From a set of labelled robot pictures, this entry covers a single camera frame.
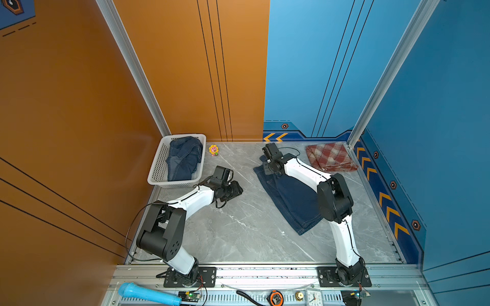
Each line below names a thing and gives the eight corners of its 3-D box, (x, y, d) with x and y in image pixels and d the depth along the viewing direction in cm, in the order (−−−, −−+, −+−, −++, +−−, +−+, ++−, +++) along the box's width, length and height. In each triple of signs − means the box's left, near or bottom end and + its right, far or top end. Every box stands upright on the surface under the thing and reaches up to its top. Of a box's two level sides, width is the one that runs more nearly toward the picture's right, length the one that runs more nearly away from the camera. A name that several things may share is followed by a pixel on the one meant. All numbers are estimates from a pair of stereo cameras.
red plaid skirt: (311, 172, 109) (313, 167, 105) (305, 147, 121) (307, 142, 118) (354, 172, 109) (358, 167, 105) (344, 147, 121) (346, 142, 118)
